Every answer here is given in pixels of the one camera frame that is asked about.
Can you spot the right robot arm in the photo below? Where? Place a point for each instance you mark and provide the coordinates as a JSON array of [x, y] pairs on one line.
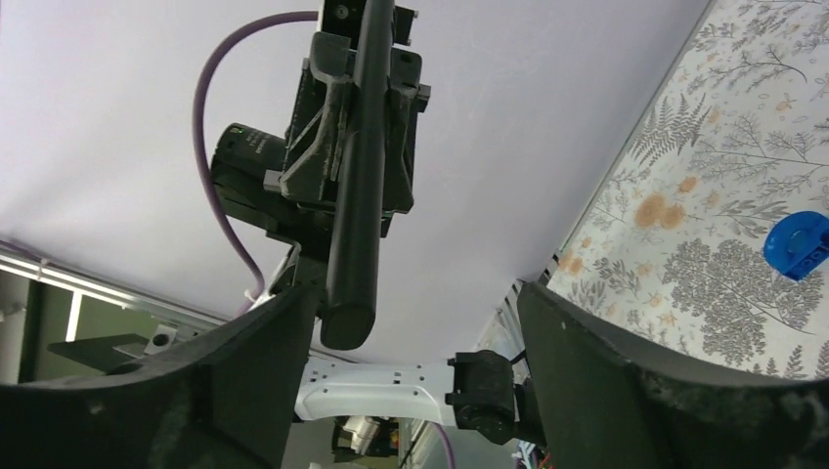
[[471, 391]]

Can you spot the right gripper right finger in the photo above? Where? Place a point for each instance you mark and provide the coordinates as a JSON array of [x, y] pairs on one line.
[[609, 398]]

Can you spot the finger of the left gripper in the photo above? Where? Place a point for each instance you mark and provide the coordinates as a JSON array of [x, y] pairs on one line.
[[316, 124], [401, 111]]

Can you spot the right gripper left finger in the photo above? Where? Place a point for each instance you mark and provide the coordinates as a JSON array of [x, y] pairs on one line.
[[222, 400]]

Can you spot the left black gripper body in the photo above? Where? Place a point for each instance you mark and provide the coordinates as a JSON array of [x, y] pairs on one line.
[[358, 207]]

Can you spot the blue plastic block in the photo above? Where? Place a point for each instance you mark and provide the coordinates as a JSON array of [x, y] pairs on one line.
[[797, 244]]

